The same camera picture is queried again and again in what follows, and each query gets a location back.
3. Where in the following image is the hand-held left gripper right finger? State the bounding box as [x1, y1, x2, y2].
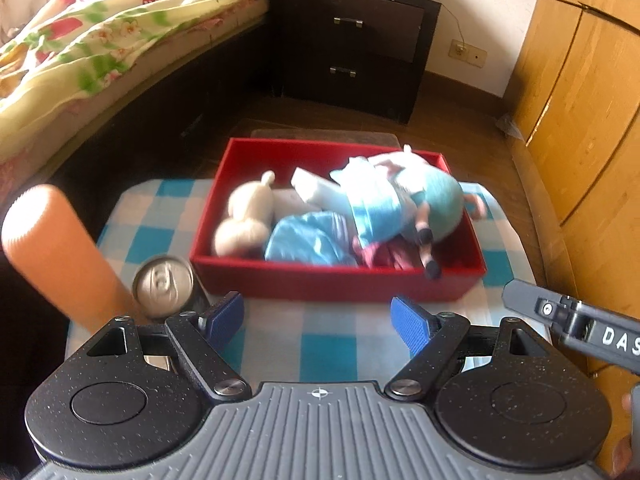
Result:
[385, 296, 563, 401]

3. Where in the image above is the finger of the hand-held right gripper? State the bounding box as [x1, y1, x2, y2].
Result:
[501, 279, 568, 333]

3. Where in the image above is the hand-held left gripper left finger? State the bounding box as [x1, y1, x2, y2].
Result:
[62, 291, 253, 403]

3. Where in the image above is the pink knitted cloth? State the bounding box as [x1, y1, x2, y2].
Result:
[352, 237, 426, 271]

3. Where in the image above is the red cardboard box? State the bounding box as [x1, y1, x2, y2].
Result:
[189, 137, 487, 303]

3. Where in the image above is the cream bear plush toy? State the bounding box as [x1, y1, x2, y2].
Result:
[212, 170, 277, 257]

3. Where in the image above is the puffed blue face mask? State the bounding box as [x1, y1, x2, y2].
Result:
[264, 211, 358, 267]

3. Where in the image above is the pink pig plush toy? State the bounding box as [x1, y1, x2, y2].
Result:
[330, 144, 488, 281]

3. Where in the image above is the stained white sponge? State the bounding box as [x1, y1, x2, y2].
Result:
[291, 166, 346, 208]

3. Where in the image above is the person's right hand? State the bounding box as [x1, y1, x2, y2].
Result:
[609, 393, 640, 478]

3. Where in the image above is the black drink can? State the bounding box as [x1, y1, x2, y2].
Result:
[132, 256, 211, 325]

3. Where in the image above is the blue white checked cloth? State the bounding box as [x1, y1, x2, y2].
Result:
[67, 177, 553, 386]

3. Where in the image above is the crumpled plastic scrap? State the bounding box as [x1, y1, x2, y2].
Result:
[496, 114, 524, 137]

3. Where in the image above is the yellow wooden wardrobe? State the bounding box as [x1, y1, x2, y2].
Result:
[500, 0, 640, 471]

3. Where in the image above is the dark wooden bed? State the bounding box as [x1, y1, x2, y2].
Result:
[0, 0, 281, 281]

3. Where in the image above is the dark nightstand drawer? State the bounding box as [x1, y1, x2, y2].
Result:
[300, 50, 416, 107]
[317, 0, 426, 63]

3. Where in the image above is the dark wooden nightstand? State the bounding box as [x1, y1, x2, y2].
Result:
[270, 0, 443, 125]

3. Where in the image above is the floral quilt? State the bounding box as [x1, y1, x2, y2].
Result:
[0, 0, 273, 106]

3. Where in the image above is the orange rounded post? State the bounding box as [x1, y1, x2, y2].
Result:
[1, 184, 136, 333]

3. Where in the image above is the thin power cable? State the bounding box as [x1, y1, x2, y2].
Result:
[440, 2, 469, 47]

